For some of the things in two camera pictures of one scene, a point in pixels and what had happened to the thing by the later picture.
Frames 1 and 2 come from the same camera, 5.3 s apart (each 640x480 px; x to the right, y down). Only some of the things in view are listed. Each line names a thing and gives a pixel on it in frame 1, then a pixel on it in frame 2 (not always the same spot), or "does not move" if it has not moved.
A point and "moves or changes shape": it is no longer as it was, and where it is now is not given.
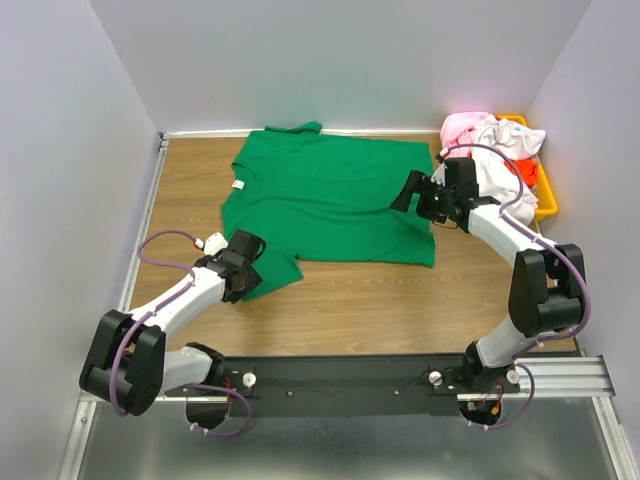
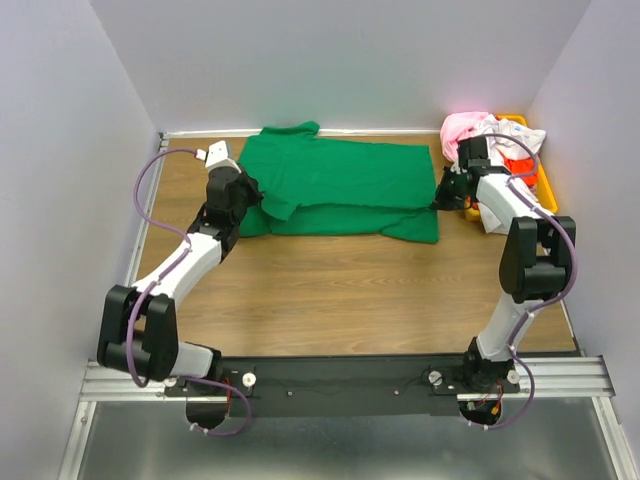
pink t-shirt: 456,129 does not move
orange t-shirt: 527,168 does not move
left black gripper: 253,280 to 253,185
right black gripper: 417,182 to 442,202
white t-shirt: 497,180 does not move
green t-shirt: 309,195 moves or changes shape
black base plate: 350,385 does not move
